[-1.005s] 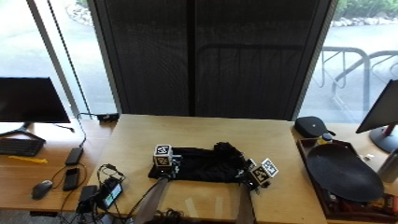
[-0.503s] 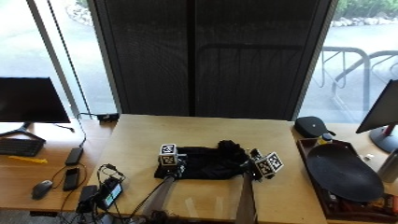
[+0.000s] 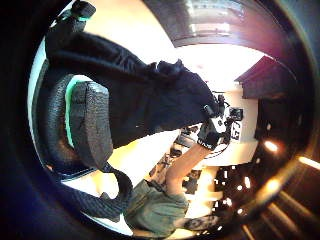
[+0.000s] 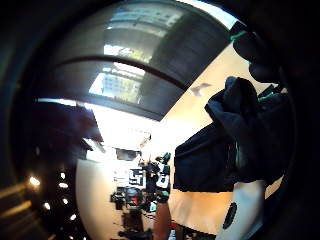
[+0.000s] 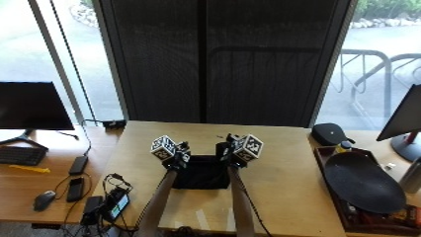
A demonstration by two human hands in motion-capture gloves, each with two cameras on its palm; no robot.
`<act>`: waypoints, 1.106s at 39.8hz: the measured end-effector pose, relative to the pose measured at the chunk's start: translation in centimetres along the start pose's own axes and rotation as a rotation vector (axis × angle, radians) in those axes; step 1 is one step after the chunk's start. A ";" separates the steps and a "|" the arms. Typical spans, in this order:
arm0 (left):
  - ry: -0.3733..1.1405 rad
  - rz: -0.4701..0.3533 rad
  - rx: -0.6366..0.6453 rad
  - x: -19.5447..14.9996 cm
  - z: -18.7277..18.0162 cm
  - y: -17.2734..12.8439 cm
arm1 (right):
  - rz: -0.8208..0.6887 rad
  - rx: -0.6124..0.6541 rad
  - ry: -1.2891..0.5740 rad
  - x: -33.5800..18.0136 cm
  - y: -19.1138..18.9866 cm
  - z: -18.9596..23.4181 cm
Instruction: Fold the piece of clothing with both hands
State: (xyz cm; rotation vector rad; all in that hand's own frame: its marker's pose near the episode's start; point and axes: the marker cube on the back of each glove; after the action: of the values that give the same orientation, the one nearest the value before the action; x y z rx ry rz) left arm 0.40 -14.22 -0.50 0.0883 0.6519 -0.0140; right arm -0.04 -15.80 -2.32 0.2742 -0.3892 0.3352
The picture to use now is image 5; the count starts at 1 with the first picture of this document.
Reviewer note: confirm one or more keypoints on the person's right hand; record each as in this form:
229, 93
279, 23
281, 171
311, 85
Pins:
229, 153

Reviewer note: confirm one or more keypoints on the person's left hand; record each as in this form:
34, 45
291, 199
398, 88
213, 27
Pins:
178, 157

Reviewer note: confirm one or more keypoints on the black cloth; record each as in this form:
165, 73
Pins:
201, 174

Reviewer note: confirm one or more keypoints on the white marker cube left glove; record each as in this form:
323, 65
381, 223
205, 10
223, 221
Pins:
162, 147

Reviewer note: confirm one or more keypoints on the white marker cube glove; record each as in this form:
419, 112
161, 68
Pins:
247, 147
162, 147

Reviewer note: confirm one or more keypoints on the white marker cube right glove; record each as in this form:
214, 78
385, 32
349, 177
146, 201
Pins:
247, 147

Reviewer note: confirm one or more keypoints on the small black connector box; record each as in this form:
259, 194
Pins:
113, 124

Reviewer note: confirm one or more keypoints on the phone with lit screen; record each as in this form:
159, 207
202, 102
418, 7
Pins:
117, 204

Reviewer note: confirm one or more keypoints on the dark window blind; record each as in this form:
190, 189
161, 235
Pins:
218, 62

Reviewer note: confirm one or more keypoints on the black power adapter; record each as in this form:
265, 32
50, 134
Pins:
78, 165

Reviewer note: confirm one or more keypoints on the small yellow bottle black cap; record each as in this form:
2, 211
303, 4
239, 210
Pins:
343, 146

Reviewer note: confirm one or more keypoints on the black phone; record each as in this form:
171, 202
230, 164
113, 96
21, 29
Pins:
74, 189

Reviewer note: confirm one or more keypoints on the black power bank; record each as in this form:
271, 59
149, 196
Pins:
90, 209

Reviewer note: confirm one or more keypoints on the dark wooden tray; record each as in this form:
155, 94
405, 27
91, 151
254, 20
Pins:
337, 200

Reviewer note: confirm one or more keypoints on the black oval plate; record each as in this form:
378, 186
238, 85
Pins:
363, 182

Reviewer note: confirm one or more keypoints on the yellow flat tool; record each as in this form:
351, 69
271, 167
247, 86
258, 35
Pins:
30, 169

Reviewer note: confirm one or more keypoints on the grey computer mouse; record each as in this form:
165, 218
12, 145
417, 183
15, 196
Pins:
43, 200

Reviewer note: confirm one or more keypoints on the black monitor stand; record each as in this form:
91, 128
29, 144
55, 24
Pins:
23, 138

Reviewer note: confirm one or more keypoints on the black keyboard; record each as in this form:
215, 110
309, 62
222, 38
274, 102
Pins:
19, 155

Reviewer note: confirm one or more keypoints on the black computer monitor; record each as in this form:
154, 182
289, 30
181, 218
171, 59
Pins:
30, 105

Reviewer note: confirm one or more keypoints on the small white object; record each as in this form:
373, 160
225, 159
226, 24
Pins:
387, 166

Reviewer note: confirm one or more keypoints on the slanted black monitor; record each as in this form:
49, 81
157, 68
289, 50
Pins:
403, 118

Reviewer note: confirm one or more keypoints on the metal bicycle rack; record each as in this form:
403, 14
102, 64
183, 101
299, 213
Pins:
385, 75

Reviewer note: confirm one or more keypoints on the grey round monitor stand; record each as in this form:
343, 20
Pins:
409, 148

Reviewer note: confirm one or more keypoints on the silver metal bottle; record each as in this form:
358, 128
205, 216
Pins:
411, 177

